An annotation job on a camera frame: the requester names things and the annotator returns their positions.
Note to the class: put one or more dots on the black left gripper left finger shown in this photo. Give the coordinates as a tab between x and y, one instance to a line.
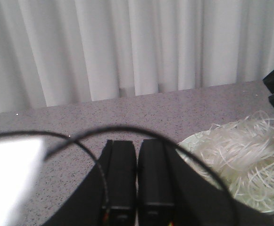
121	181

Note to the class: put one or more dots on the light green plastic plate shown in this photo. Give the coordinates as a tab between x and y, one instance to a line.
245	164

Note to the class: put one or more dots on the white vermicelli noodle bundle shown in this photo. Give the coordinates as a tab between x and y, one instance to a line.
259	123

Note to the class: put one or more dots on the white pleated curtain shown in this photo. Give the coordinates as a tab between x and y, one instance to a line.
58	52

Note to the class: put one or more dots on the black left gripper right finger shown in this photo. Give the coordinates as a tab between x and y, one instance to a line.
155	198

